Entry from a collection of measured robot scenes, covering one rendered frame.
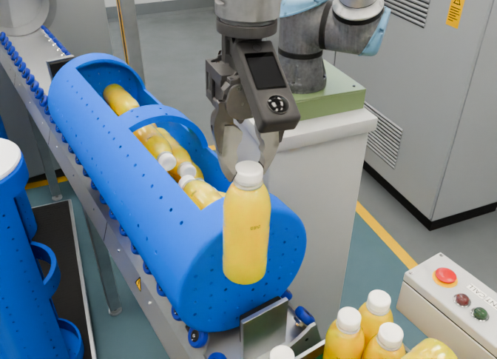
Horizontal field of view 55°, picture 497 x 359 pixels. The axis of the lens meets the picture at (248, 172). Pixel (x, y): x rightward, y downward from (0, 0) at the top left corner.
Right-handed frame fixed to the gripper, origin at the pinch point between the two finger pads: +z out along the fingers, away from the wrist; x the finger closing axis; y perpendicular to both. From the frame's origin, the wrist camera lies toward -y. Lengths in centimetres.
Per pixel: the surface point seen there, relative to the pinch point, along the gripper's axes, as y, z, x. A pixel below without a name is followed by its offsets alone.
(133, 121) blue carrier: 49, 15, 7
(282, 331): 3.2, 41.3, -10.0
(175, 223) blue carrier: 15.1, 18.4, 6.9
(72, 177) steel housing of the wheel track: 88, 51, 22
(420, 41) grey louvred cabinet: 127, 36, -144
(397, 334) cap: -12.9, 28.3, -21.8
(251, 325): 1.8, 34.3, -2.4
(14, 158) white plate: 77, 35, 36
